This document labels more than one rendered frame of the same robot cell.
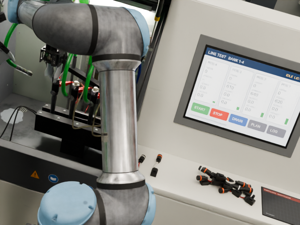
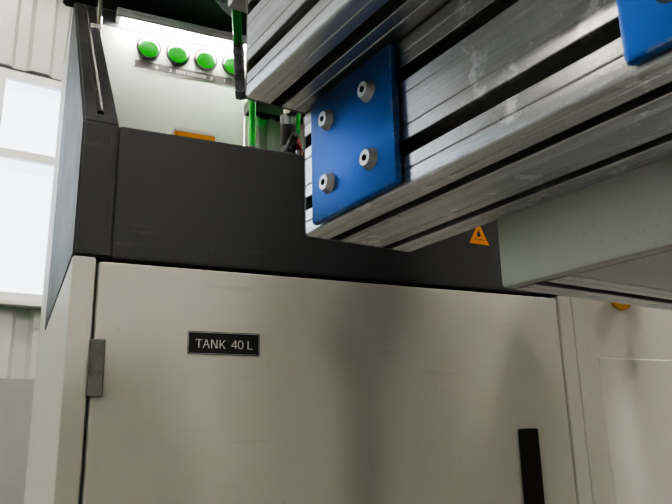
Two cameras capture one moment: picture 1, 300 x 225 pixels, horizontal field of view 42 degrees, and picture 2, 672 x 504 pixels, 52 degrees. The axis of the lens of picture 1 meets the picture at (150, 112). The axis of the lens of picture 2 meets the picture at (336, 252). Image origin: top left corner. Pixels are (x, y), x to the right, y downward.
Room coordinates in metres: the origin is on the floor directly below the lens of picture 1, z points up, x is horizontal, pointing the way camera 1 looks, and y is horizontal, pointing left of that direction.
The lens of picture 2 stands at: (0.32, 0.84, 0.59)
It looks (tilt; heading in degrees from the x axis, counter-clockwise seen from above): 15 degrees up; 332
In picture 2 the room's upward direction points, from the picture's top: 1 degrees counter-clockwise
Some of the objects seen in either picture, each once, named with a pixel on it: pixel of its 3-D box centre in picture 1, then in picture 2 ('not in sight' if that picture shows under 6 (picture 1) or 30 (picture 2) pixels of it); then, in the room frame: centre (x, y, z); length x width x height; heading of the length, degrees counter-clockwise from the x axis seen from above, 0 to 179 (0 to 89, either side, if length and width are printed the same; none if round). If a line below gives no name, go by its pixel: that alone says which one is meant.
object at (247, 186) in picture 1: (226, 182); not in sight; (1.15, -0.34, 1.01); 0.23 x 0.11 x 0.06; 87
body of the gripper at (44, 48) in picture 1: (55, 47); not in sight; (1.28, 0.39, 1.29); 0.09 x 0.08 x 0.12; 177
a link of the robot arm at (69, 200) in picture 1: (68, 217); not in sight; (0.61, 0.11, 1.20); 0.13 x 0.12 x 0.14; 122
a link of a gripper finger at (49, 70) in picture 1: (48, 71); not in sight; (1.28, 0.41, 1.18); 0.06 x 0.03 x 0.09; 177
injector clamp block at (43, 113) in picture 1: (77, 134); not in sight; (1.33, 0.27, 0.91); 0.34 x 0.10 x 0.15; 87
